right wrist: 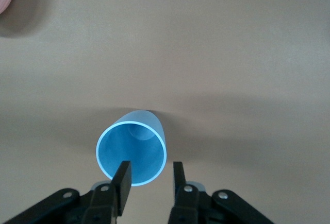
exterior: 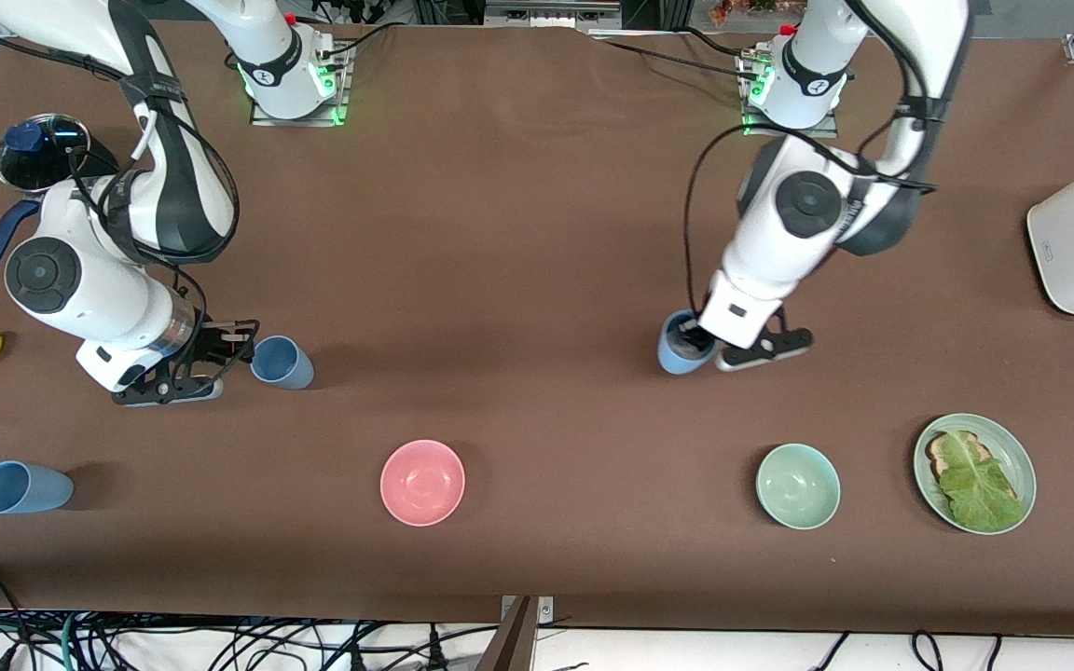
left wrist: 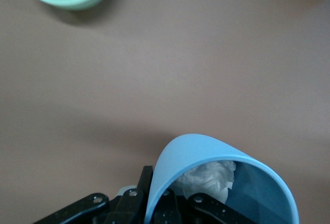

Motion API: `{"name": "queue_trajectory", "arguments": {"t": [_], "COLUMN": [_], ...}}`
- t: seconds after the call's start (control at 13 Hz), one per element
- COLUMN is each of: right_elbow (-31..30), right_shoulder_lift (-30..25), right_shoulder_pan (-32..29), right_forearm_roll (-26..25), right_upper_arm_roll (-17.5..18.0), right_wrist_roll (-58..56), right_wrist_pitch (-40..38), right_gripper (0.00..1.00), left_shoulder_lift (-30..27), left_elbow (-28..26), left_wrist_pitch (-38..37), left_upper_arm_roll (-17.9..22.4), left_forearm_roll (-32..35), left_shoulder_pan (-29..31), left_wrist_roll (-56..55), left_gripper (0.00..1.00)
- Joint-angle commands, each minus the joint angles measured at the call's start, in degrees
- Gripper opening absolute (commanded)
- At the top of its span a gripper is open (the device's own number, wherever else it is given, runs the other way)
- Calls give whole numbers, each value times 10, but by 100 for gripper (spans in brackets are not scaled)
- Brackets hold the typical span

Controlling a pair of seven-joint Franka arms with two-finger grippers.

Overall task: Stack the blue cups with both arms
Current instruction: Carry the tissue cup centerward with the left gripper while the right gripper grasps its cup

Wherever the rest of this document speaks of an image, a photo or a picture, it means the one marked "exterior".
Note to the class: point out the pale green plate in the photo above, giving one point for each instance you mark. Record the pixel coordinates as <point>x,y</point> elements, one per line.
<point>1008,447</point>

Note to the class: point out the pale green bowl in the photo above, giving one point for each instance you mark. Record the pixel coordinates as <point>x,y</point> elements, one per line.
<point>798,486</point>

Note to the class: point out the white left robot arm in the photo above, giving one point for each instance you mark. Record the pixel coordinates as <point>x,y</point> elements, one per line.
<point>779,233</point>

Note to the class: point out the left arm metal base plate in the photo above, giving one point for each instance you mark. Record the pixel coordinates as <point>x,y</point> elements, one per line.
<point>751,126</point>

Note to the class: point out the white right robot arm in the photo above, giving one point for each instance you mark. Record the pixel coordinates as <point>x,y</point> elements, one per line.
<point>80,289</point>

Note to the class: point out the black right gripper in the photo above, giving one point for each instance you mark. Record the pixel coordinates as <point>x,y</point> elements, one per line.
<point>212,341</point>

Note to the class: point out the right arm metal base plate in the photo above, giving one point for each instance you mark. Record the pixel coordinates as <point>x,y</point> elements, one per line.
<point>313,121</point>

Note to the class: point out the glass lid with blue knob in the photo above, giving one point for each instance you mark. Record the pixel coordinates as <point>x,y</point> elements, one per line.
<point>43,158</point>

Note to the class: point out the small metal table bracket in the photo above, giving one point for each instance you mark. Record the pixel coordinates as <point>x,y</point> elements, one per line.
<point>546,610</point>

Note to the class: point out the blue plastic cup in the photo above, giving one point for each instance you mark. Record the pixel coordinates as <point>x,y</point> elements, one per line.
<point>290,373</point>
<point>24,489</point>

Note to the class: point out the blue cup with white residue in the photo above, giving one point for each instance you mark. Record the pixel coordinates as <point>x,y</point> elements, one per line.
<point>672,359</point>

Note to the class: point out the dark metal bar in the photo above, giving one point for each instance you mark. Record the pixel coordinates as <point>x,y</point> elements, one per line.
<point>509,648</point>

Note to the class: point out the pink bowl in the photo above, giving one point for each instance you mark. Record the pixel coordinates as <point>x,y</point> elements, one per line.
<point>422,483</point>

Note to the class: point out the colourful toy food pile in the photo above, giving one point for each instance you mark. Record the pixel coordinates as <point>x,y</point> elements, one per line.
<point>751,9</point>

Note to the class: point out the toast slice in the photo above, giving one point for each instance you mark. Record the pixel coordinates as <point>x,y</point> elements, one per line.
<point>940,457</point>

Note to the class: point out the grey control box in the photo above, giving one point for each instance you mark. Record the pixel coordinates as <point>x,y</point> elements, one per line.
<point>551,14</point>

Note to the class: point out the green lettuce leaf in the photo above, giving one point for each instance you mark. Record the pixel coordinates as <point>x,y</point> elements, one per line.
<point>980,494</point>

